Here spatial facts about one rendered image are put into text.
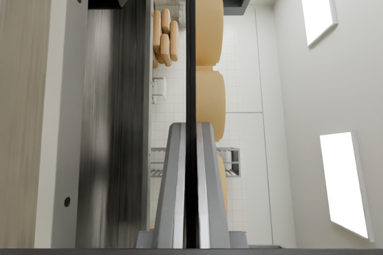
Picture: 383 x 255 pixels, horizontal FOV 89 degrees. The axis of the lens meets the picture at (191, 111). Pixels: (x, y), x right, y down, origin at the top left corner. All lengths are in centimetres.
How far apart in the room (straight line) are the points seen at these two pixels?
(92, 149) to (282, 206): 450
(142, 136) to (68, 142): 28
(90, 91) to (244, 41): 484
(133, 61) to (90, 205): 30
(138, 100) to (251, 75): 436
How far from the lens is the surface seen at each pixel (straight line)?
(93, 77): 35
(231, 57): 482
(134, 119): 45
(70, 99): 18
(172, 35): 407
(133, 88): 46
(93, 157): 35
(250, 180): 442
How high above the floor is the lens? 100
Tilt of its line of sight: level
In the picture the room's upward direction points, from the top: 90 degrees clockwise
